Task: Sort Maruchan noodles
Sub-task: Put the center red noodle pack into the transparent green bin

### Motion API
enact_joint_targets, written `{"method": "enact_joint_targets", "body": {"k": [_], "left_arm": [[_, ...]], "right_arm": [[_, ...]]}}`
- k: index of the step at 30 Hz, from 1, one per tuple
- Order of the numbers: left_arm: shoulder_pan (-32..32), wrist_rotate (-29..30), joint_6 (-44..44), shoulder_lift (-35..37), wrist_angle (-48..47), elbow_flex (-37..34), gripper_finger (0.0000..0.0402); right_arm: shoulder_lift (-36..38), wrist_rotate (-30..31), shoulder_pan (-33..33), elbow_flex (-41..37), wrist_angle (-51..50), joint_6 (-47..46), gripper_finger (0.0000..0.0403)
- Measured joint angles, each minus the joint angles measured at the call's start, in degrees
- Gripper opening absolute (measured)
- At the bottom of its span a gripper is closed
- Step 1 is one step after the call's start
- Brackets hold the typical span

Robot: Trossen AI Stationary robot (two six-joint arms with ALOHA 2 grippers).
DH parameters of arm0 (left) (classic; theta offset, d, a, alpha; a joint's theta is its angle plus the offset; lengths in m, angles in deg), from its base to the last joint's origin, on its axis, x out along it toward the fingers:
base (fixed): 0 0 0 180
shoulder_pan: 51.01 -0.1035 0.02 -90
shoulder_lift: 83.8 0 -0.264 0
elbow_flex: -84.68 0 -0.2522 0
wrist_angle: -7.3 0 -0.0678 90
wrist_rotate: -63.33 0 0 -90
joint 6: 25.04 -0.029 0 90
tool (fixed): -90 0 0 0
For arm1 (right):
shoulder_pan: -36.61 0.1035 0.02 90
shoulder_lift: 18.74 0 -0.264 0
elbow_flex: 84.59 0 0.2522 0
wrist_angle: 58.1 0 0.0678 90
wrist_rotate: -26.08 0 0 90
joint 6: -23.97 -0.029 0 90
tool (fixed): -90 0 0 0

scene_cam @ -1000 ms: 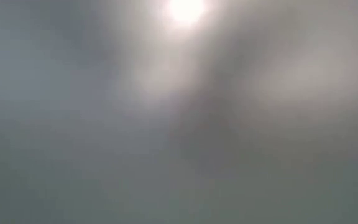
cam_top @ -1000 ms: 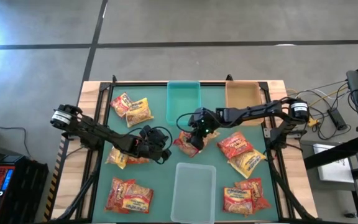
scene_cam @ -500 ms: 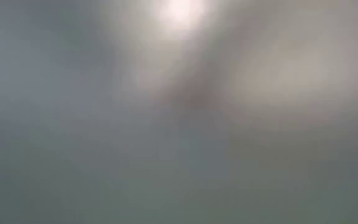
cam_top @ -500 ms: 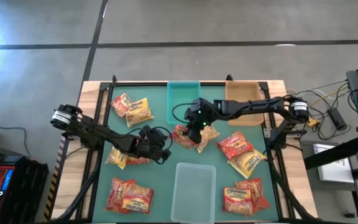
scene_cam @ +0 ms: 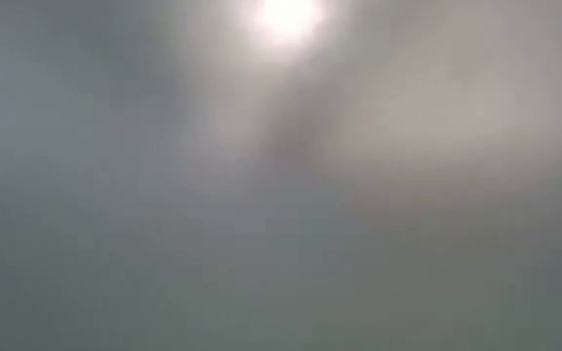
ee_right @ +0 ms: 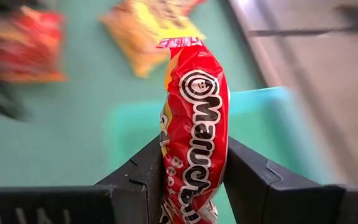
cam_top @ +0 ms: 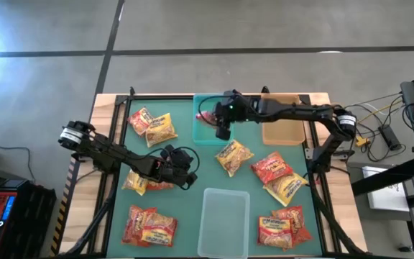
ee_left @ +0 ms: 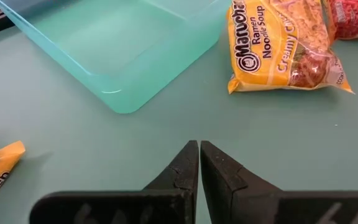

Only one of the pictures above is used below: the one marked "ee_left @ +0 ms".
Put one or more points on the green table mat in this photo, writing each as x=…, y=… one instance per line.
x=73, y=149

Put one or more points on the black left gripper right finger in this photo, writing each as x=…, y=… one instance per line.
x=244, y=205

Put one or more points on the red spicy ramen pack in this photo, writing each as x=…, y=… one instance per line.
x=353, y=18

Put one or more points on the teal plastic bin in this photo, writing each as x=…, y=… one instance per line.
x=120, y=46

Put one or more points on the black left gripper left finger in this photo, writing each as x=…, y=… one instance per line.
x=166, y=208

